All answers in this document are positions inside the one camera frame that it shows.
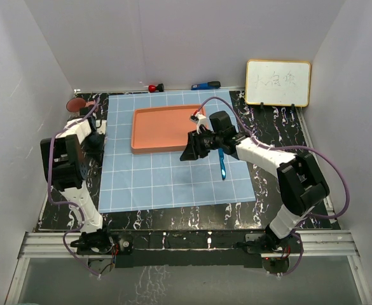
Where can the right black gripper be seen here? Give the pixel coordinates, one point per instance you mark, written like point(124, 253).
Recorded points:
point(194, 150)

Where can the blue patterned knife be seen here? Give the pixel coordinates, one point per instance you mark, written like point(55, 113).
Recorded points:
point(222, 164)

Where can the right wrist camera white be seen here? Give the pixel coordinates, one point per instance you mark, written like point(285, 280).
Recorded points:
point(200, 120)

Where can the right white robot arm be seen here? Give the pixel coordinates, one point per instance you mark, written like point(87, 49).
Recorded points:
point(302, 185)

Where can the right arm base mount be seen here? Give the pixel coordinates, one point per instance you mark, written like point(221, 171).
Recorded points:
point(260, 243)

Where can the aluminium frame rail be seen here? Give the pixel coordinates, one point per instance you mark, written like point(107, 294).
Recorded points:
point(313, 242)

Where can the red capped marker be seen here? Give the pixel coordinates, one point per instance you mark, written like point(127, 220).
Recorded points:
point(156, 88)

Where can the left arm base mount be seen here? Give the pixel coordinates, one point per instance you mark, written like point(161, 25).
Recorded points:
point(103, 242)

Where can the pink floral mug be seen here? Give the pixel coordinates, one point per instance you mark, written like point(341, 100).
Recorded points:
point(75, 104)

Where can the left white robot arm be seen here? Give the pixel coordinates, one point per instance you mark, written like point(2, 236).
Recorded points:
point(66, 171)

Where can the orange plastic tray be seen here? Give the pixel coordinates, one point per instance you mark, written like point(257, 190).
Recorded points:
point(161, 129)

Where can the small framed whiteboard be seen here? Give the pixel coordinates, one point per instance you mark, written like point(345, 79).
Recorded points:
point(277, 82)

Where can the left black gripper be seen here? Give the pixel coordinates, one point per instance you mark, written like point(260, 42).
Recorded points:
point(98, 150)

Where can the blue marker pen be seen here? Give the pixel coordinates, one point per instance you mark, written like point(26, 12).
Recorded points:
point(211, 85)

